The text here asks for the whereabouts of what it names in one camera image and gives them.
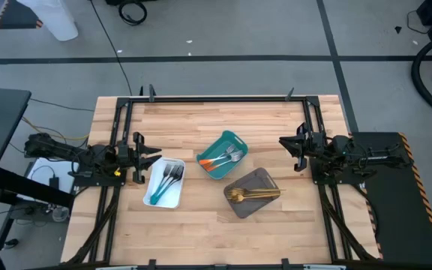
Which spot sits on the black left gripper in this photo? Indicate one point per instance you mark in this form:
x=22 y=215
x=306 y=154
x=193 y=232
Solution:
x=138 y=161

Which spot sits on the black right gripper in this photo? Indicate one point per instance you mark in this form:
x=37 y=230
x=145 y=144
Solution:
x=313 y=146

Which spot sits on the white plastic bin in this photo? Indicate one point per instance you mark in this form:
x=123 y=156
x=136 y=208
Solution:
x=173 y=198

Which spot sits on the wooden utensils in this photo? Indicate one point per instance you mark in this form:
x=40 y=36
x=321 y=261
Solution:
x=261 y=190

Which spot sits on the teal plastic bin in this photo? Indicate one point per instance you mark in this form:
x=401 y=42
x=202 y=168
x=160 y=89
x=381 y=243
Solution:
x=214 y=146

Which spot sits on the smoky transparent plastic bin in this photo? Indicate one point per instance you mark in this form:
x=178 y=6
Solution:
x=249 y=210

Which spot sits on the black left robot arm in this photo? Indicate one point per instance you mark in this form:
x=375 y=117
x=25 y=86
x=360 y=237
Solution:
x=58 y=150

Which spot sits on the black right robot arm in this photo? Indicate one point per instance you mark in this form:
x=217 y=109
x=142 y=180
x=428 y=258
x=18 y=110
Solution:
x=369 y=155

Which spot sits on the black power adapter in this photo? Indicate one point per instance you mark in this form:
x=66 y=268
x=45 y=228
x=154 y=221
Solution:
x=54 y=183

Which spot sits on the clear round jar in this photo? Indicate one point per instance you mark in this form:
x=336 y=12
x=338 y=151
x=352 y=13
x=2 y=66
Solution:
x=60 y=214

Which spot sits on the white board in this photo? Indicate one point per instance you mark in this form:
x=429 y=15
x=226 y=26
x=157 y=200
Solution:
x=39 y=180

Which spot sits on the black mat with hazard stripes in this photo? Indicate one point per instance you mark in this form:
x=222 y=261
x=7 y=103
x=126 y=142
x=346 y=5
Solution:
x=396 y=210

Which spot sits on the white bag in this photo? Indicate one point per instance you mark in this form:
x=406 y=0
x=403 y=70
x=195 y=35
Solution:
x=58 y=22

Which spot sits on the small black hazard-striped mat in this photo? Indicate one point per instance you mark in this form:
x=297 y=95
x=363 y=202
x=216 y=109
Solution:
x=17 y=18

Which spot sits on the black frame clamp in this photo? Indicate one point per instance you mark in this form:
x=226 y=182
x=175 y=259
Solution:
x=285 y=264
x=289 y=95
x=152 y=264

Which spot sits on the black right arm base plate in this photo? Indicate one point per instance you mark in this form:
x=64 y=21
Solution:
x=336 y=180

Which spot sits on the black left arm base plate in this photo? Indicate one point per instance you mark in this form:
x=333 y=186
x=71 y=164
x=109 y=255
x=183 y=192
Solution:
x=99 y=181

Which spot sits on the black aluminium table frame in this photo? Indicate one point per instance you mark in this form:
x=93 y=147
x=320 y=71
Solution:
x=216 y=99

